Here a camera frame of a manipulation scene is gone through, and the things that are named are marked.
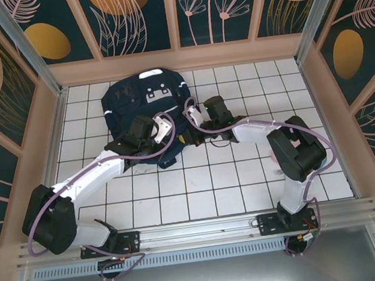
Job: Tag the navy blue backpack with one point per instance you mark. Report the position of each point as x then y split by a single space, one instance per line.
125 100

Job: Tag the pink pencil case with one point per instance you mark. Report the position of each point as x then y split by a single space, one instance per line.
273 157

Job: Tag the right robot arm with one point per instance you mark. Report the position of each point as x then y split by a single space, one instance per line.
297 155

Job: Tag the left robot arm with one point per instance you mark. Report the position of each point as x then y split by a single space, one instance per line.
89 172

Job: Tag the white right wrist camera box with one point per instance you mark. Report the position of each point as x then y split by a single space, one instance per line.
195 114

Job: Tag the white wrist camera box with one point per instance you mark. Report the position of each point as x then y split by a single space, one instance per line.
164 128
195 114

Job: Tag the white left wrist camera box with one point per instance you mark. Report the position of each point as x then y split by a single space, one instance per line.
164 128

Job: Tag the aluminium mounting rail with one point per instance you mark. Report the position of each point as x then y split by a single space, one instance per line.
198 231

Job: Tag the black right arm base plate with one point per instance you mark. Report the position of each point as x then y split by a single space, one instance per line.
268 224

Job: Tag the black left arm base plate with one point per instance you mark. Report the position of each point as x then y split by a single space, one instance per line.
128 242

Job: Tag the aluminium corner post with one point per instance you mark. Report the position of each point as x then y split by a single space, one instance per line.
27 46
313 14

